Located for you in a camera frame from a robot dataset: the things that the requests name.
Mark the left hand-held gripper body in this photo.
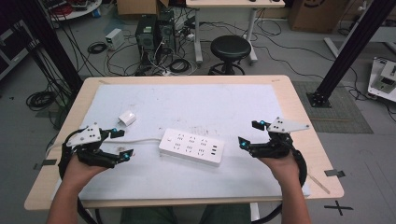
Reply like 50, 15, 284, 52
62, 122, 110, 168

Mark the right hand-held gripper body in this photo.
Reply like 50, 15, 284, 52
248, 117, 311, 160

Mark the white charger plug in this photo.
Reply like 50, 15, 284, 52
118, 109, 137, 127

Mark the person's right hand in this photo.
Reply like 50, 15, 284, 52
258, 150, 302, 189

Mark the person's left hand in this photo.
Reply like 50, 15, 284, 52
61, 153, 108, 191

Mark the light wooden table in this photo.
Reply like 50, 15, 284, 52
23, 74, 346, 212

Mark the grey tape strip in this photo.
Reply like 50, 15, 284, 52
33, 159, 58, 171
323, 169, 347, 178

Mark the thin wooden stick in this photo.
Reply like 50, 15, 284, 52
307, 173, 332, 195

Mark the person's left leg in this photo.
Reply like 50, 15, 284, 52
120, 206, 179, 224

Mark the person's leg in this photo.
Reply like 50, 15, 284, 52
120, 206, 179, 224
198, 203, 252, 224

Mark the grey floor mat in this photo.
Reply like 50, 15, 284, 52
292, 80, 375, 135

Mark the white table mat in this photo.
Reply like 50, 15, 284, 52
50, 83, 312, 202

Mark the person's right leg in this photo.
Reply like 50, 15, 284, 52
198, 203, 252, 224

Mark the black round stool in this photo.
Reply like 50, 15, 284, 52
207, 35, 252, 77

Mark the black tape cross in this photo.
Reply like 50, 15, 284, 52
323, 200, 355, 217

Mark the white power supply box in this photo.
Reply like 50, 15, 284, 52
105, 27, 126, 51

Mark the black computer tower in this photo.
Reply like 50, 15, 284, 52
157, 10, 177, 54
134, 14, 159, 65

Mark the grey metal rack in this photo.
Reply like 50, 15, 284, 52
0, 20, 41, 80

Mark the white device with circuit board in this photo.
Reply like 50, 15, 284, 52
367, 56, 396, 104

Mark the large cardboard box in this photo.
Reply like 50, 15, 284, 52
287, 0, 350, 35

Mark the round white table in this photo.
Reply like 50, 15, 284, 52
42, 0, 103, 22

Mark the white desk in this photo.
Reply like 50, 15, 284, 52
185, 0, 286, 65

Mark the white power strip cable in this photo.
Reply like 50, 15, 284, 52
45, 137, 163, 158

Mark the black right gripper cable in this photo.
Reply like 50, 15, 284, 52
250, 145, 308, 224

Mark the black cable coil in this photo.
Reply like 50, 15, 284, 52
25, 91, 57, 112
87, 41, 108, 55
169, 58, 191, 75

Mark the black metal post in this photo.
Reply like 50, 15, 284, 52
6, 0, 84, 94
305, 0, 396, 108

